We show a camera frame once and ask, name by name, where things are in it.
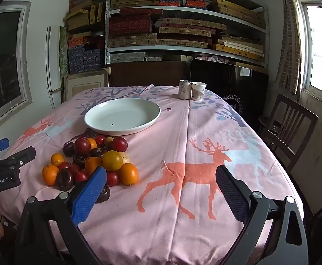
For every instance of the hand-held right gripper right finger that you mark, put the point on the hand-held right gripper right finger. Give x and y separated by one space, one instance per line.
232 196

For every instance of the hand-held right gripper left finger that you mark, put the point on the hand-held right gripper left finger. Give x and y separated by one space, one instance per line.
89 196

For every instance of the dark water chestnut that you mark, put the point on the dark water chestnut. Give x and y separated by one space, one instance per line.
98 151
80 160
105 194
65 179
69 149

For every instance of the small orange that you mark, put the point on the small orange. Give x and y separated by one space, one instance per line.
57 159
92 143

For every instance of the small red tomato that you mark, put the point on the small red tomato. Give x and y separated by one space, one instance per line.
63 165

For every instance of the yellow tomato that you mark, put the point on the yellow tomato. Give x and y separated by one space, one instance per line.
112 160

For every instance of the red plum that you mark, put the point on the red plum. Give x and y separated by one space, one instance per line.
119 144
82 146

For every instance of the pale yellow fruit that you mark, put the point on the pale yellow fruit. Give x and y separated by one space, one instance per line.
126 158

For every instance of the white oval plate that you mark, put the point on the white oval plate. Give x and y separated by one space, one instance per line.
122 116

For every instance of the small tan fruit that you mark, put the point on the small tan fruit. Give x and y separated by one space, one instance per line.
109 142

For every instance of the pink deer print tablecloth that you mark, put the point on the pink deer print tablecloth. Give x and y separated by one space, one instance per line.
177 132

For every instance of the dark framed window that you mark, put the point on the dark framed window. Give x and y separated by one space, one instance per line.
3 60

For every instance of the white canvas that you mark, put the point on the white canvas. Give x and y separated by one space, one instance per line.
53 58

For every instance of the white paper cup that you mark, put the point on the white paper cup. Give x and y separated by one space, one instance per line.
198 91

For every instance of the dark wooden chair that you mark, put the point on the dark wooden chair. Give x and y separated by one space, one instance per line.
297 105

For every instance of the stack of blue floral boxes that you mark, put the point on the stack of blue floral boxes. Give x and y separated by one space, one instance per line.
83 59

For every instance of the black panel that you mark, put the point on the black panel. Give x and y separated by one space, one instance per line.
218 82

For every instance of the pale drink can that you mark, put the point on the pale drink can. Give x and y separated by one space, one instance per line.
185 89

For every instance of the brown wooden board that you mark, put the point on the brown wooden board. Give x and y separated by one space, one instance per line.
149 74

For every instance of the pink cloth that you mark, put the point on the pink cloth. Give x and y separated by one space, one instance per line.
212 58

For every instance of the grey patterned boxes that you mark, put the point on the grey patterned boxes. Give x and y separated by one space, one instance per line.
133 57

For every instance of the stack of yellow wooden boxes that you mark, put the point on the stack of yellow wooden boxes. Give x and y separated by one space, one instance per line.
241 47
238 12

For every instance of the stack of brown yellow boxes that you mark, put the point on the stack of brown yellow boxes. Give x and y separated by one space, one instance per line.
83 16

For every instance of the white metal shelf rack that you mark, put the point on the white metal shelf rack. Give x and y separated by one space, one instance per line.
149 49

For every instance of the checkered curtain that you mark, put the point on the checkered curtain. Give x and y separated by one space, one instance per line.
289 47

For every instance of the dark red floral boxes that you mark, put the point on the dark red floral boxes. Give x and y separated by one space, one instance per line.
130 23

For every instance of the bright window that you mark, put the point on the bright window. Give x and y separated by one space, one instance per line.
321 47

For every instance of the light wooden picture frame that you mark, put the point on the light wooden picture frame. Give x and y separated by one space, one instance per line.
86 87

